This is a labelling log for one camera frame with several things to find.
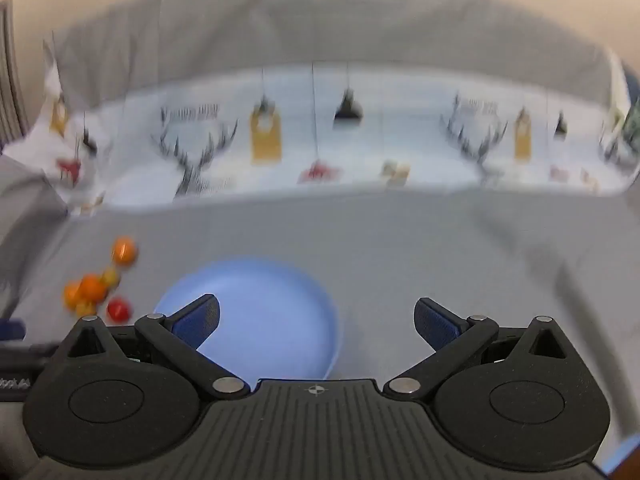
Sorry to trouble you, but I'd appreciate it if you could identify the red tomato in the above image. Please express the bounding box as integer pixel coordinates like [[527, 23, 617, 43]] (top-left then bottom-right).
[[106, 297, 132, 323]]

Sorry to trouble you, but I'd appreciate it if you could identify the orange in plastic wrap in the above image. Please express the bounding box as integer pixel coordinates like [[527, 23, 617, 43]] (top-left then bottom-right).
[[111, 237, 138, 267]]

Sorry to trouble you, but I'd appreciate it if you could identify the light blue plate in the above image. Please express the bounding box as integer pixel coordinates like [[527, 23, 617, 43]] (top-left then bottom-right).
[[152, 257, 343, 381]]

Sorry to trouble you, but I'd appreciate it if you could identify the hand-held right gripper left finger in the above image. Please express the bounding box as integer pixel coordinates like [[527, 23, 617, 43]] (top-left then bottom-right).
[[47, 294, 251, 402]]

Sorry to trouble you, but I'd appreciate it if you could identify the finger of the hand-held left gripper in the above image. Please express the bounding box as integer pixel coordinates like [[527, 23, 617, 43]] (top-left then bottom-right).
[[0, 342, 57, 362], [0, 318, 27, 341]]

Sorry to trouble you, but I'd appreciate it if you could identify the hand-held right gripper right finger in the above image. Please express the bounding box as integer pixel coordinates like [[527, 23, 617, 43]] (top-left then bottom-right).
[[384, 297, 588, 402]]

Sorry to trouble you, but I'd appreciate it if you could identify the grey cloth with deer print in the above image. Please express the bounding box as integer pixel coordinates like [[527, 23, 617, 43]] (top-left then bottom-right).
[[0, 0, 640, 480]]

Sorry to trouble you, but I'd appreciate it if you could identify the grey ribbed panel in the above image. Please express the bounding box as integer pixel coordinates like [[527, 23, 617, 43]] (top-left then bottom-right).
[[0, 0, 27, 142]]

